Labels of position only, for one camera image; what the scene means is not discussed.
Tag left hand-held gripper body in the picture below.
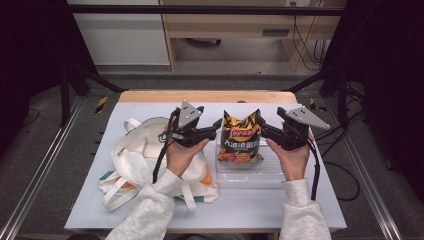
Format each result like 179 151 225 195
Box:
163 100 210 148

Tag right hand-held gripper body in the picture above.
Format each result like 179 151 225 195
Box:
276 105 332 151

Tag orange black chips bag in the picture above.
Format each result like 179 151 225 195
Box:
217 108 264 164

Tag clear plastic container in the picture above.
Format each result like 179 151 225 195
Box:
214 131 288 188

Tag white tote bag colour patches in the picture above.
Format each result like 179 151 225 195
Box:
98 116 220 212

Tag person's right hand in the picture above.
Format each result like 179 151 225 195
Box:
265 139 314 182

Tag person's left hand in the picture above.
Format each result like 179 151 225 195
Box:
165 116 210 178

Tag black yellow floor tape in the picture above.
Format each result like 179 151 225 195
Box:
95 96 109 114
308 97 328 113

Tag black metal stand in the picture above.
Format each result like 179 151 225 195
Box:
59 63 126 128
283 64 352 130

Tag black rolling base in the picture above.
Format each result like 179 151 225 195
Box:
184 37 222 47

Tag light wooden desk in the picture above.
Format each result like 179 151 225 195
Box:
159 0 348 72

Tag white cabinet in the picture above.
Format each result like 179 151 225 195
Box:
66 0 171 67

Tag right hand-held gripper cable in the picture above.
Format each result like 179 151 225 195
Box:
306 136 321 202

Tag hand-held gripper cable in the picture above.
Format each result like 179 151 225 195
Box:
152 132 172 185
306 136 321 202

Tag left hand-held gripper cable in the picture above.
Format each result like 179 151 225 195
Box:
152 132 172 185

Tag black floor cables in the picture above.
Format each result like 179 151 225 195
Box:
313 109 363 202

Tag metal floor rail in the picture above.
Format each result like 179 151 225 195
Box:
333 99 405 240
0 96 84 240

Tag black hanging desk cables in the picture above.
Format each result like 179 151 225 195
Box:
291 1 330 71

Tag black horizontal frame bar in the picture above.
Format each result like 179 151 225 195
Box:
66 4 346 17

